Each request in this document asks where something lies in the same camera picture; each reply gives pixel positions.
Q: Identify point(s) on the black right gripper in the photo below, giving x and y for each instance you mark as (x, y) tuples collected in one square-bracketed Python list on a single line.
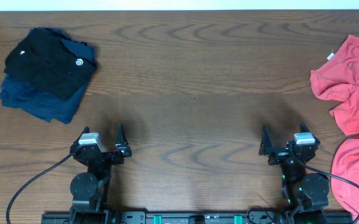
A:
[(267, 148)]

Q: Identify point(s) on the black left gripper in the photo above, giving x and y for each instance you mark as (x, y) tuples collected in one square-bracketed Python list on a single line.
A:
[(121, 146)]

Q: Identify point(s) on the red t-shirt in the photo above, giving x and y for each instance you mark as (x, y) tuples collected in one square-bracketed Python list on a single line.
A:
[(338, 79)]

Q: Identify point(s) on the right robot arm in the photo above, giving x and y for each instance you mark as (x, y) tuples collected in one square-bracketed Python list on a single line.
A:
[(304, 192)]

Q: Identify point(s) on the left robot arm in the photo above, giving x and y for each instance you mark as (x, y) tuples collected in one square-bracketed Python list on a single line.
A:
[(90, 189)]

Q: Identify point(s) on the black folded shirt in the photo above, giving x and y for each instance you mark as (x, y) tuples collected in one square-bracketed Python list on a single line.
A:
[(50, 63)]

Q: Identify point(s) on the navy blue folded shirt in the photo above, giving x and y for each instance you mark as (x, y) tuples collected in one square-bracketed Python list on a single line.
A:
[(16, 93)]

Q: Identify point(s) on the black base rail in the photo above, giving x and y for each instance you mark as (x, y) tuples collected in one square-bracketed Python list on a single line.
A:
[(250, 217)]

